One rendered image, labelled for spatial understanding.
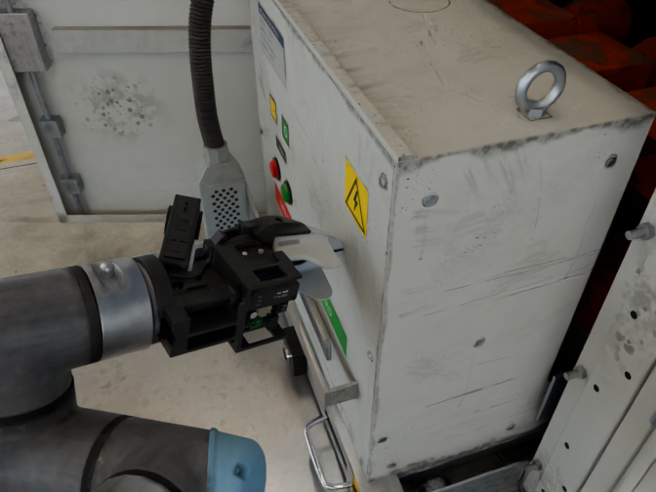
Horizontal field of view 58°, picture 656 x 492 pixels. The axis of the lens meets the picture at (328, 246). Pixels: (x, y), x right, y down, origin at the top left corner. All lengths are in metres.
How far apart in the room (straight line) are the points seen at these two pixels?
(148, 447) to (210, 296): 0.12
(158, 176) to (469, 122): 0.86
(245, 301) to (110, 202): 0.87
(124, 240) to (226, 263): 2.13
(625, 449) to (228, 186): 0.62
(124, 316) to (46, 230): 2.34
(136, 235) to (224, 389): 1.72
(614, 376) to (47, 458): 0.49
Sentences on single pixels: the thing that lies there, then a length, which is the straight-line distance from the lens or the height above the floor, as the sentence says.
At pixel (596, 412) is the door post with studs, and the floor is 1.10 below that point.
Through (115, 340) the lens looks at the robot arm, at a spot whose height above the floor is 1.29.
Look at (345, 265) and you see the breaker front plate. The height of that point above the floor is 1.20.
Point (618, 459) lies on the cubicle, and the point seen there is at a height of 1.08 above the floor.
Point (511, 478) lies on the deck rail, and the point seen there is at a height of 0.88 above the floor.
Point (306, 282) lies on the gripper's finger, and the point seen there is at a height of 1.22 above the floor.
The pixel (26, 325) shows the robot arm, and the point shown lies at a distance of 0.44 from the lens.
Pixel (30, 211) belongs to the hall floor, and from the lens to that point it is 2.93.
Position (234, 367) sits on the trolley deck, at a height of 0.85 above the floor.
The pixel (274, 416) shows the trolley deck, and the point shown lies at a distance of 0.92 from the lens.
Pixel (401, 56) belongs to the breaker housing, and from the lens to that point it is 0.58.
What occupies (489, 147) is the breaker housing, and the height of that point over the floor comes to 1.39.
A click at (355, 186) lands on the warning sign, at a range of 0.52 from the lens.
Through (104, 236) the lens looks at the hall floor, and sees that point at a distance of 2.66.
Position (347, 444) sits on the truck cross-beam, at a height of 0.93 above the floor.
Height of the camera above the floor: 1.62
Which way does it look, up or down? 42 degrees down
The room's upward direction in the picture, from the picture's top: straight up
